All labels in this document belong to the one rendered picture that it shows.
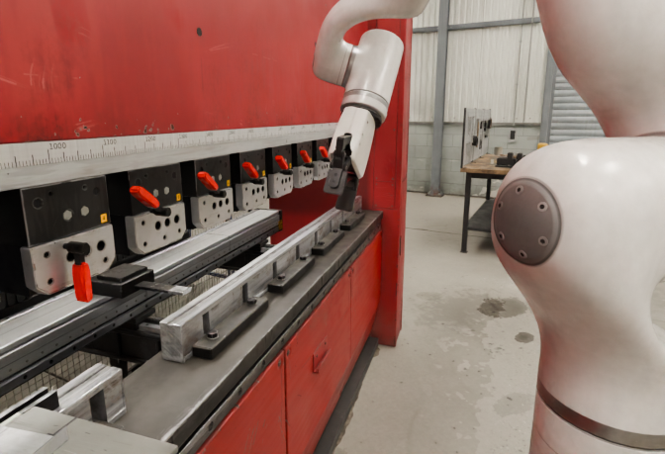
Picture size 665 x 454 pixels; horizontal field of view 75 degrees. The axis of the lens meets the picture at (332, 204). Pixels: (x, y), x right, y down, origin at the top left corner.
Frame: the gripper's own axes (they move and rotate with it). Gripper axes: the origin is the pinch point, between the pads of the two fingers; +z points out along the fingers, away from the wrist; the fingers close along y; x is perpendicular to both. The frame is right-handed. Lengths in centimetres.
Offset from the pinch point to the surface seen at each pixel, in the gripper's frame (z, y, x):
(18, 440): 47, 13, -31
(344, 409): 60, -155, -13
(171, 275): 21, -52, -60
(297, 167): -27, -69, -38
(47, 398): 43, 5, -36
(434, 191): -235, -677, -25
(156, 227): 11.7, -6.8, -37.4
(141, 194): 8.0, 4.9, -34.1
